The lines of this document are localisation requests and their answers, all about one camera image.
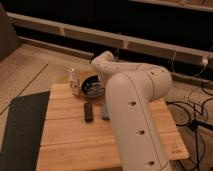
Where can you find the dark ceramic bowl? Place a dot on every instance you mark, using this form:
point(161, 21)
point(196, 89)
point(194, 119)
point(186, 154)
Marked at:
point(92, 87)

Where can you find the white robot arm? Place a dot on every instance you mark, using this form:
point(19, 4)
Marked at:
point(129, 88)

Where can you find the black rectangular block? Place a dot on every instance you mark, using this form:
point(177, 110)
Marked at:
point(88, 112)

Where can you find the blue grey sponge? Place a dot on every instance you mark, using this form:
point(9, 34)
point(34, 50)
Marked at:
point(104, 112)

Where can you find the small clear bottle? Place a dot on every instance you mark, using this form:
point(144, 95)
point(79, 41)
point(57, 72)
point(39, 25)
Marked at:
point(74, 81)

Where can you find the dark grey floor mat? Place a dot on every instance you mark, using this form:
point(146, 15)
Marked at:
point(22, 137)

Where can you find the white shelf rail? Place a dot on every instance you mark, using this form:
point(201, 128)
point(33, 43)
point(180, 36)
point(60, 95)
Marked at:
point(133, 44)

